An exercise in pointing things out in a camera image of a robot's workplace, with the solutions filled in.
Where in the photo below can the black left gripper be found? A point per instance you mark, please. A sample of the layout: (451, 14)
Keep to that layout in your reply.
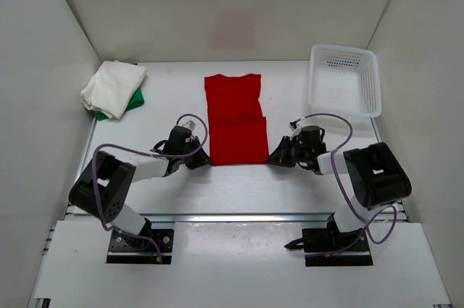
(202, 159)

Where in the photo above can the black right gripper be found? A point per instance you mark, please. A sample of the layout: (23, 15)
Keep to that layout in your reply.
(280, 155)

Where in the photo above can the red t shirt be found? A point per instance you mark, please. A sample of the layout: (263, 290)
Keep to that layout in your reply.
(237, 126)

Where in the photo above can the green t shirt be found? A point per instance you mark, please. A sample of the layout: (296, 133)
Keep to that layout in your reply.
(136, 101)

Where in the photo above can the white t shirt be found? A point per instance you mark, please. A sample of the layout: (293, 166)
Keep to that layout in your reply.
(110, 89)

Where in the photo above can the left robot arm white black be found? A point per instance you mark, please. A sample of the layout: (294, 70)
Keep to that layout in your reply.
(102, 188)

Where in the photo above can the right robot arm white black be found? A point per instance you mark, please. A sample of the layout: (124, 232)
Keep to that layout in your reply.
(370, 178)

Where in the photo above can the white plastic basket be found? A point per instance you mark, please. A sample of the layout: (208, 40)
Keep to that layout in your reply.
(344, 80)

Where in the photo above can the aluminium rail front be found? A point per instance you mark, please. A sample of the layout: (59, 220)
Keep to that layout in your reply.
(238, 218)

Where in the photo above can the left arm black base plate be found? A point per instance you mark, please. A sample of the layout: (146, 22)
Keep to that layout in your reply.
(126, 250)

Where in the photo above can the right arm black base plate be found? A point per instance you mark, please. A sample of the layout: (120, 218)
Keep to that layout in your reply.
(327, 248)

